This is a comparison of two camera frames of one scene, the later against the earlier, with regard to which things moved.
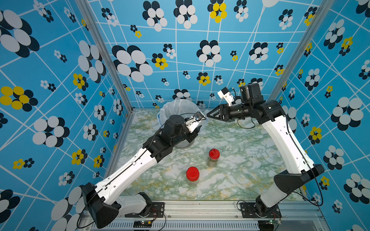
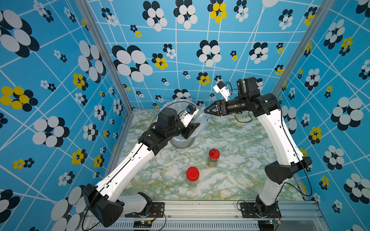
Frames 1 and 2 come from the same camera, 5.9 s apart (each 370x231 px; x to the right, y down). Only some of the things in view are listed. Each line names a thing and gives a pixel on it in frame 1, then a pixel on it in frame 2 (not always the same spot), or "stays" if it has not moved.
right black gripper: [224, 111] to [220, 107]
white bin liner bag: [184, 107] stays
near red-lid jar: [192, 175] stays
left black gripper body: [191, 135] to [185, 131]
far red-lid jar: [213, 160] stays
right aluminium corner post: [318, 17] stays
